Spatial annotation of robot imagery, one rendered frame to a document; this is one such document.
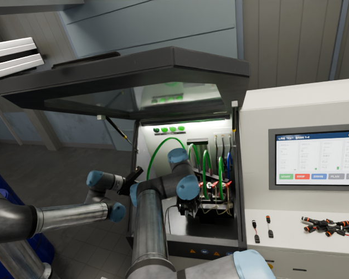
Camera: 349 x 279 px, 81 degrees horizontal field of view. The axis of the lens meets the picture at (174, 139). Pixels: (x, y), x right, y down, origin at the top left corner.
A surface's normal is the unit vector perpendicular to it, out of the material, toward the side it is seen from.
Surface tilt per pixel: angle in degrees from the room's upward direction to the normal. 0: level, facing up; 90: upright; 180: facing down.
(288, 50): 90
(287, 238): 0
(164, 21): 90
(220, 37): 90
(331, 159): 76
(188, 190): 90
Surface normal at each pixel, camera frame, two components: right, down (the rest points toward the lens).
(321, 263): -0.22, 0.53
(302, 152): -0.25, 0.32
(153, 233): 0.18, -0.95
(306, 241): -0.20, -0.84
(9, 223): 0.57, -0.29
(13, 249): 0.80, 0.15
